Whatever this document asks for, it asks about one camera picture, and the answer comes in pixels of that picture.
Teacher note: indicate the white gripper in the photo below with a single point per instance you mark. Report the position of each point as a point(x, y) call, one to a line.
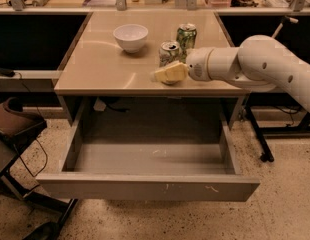
point(198, 65)

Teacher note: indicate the white crushed 7up can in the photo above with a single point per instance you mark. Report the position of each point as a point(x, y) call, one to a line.
point(169, 52)

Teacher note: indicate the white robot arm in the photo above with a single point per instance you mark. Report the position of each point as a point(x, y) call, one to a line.
point(259, 64)

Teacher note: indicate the green soda can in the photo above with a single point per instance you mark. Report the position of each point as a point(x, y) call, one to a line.
point(186, 37)

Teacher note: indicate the open grey top drawer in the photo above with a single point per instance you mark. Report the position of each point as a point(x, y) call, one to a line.
point(150, 149)

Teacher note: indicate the white ceramic bowl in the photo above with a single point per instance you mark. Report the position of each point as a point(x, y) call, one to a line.
point(131, 37)

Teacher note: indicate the beige cabinet counter unit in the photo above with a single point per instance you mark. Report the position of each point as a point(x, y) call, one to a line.
point(98, 67)

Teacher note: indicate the white stick with black base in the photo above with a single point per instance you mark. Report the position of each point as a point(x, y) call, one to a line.
point(284, 21)

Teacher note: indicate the black table leg stand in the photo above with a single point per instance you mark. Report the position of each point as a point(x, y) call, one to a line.
point(266, 155)

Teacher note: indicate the dark brown chair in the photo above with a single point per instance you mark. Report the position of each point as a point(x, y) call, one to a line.
point(18, 130)

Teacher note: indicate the black power adapter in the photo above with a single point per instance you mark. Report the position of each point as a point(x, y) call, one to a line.
point(6, 72)

